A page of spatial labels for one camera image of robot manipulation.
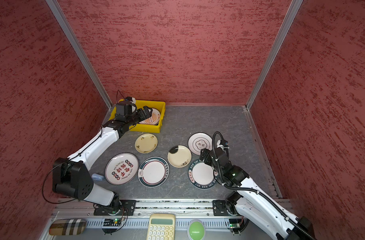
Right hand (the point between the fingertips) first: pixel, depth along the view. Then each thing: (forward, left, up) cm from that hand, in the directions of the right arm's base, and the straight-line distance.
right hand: (205, 156), depth 80 cm
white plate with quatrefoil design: (+17, +2, -12) cm, 21 cm away
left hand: (+23, +33, +11) cm, 42 cm away
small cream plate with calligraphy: (+16, +38, -11) cm, 42 cm away
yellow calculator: (-30, +23, -9) cm, 39 cm away
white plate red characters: (-1, +50, -11) cm, 51 cm away
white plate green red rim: (-4, +30, -10) cm, 32 cm away
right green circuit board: (-29, -12, -12) cm, 34 cm away
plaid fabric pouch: (-29, +66, -8) cm, 73 cm away
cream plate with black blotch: (+6, +15, -11) cm, 20 cm away
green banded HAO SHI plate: (-6, +2, -12) cm, 14 cm away
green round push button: (-32, +7, -10) cm, 34 cm away
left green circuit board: (-28, +49, -14) cm, 58 cm away
